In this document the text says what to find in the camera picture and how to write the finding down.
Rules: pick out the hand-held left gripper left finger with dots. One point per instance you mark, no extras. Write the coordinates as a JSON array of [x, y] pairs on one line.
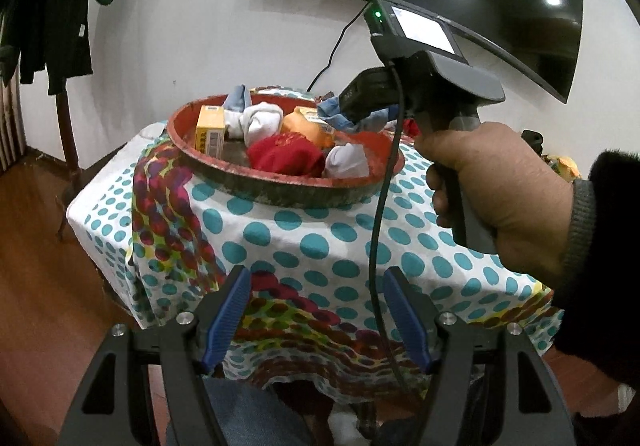
[[227, 321]]

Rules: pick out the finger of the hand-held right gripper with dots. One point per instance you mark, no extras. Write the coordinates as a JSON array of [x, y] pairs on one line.
[[372, 91]]

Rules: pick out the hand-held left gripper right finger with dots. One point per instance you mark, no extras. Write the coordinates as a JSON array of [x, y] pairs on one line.
[[407, 321]]

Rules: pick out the light blue sock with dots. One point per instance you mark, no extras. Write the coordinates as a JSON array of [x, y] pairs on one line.
[[370, 121]]

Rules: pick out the white sock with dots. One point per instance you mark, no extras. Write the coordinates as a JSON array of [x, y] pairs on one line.
[[260, 123], [347, 161]]

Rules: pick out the orange cloth bundle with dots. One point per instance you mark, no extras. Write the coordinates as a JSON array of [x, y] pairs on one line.
[[300, 131]]

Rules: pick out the red sock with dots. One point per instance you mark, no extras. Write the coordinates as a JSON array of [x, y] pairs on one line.
[[285, 156], [411, 128]]

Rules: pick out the red basin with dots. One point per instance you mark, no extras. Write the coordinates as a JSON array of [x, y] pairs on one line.
[[280, 190]]

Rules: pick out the grey blue sock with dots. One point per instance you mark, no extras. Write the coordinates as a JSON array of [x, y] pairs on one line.
[[236, 98]]

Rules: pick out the yellow box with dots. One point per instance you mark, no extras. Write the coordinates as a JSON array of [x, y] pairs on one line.
[[210, 131]]

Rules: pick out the person's right forearm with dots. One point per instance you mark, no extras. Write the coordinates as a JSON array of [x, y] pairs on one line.
[[605, 266]]

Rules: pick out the person's right hand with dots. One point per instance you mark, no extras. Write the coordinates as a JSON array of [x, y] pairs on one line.
[[510, 196]]

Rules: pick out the candy wrapper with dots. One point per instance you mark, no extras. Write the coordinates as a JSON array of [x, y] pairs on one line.
[[324, 96]]

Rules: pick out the person's leg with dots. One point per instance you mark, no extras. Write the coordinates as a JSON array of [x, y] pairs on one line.
[[260, 413]]

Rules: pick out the colourful dotted tablecloth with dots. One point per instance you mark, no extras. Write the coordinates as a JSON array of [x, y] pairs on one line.
[[300, 236]]

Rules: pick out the clear plastic bag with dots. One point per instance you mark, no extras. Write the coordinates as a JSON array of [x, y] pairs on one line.
[[562, 166]]

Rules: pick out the wooden coat stand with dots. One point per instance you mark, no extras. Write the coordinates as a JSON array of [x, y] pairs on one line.
[[67, 136]]

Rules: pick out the white radiator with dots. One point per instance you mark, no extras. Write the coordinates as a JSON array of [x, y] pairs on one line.
[[10, 121]]

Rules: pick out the dark hanging clothes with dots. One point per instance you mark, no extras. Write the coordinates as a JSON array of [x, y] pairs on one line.
[[55, 1]]

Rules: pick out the black clamp mount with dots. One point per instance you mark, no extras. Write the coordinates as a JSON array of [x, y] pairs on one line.
[[531, 141]]

